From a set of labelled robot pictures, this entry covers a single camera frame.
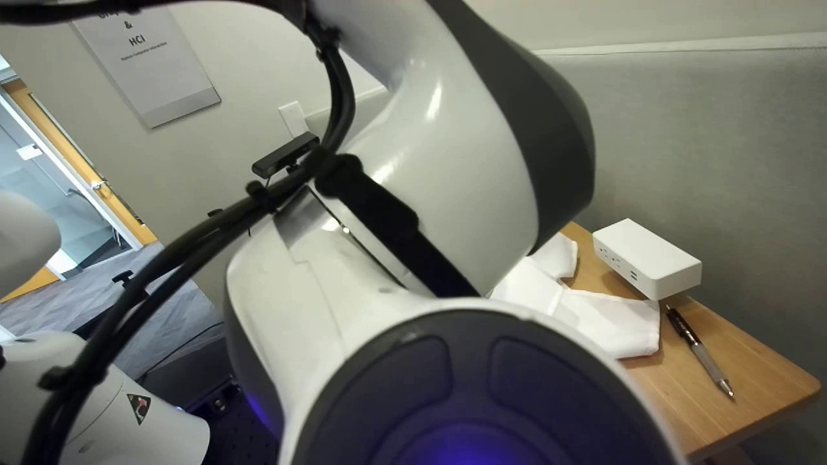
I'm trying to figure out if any white cloth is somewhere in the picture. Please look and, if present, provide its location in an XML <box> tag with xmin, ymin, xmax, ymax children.
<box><xmin>489</xmin><ymin>230</ymin><xmax>665</xmax><ymax>362</ymax></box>

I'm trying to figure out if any white rectangular box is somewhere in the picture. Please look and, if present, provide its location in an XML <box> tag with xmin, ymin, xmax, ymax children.
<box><xmin>593</xmin><ymin>217</ymin><xmax>707</xmax><ymax>305</ymax></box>

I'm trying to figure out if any black and silver pen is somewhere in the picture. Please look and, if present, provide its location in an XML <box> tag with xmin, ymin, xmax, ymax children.
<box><xmin>665</xmin><ymin>303</ymin><xmax>740</xmax><ymax>402</ymax></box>

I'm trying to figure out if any black bar-shaped camera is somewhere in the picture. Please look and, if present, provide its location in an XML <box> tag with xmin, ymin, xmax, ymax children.
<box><xmin>250</xmin><ymin>130</ymin><xmax>324</xmax><ymax>181</ymax></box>

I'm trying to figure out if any white wall outlet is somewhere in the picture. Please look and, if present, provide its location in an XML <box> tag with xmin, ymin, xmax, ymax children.
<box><xmin>276</xmin><ymin>99</ymin><xmax>310</xmax><ymax>139</ymax></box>

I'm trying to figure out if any wooden door frame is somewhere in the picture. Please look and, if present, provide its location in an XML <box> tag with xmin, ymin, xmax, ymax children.
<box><xmin>0</xmin><ymin>81</ymin><xmax>160</xmax><ymax>305</ymax></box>

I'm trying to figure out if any grey wall sign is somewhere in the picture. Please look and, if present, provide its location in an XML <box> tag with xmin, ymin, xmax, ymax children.
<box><xmin>69</xmin><ymin>6</ymin><xmax>226</xmax><ymax>132</ymax></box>

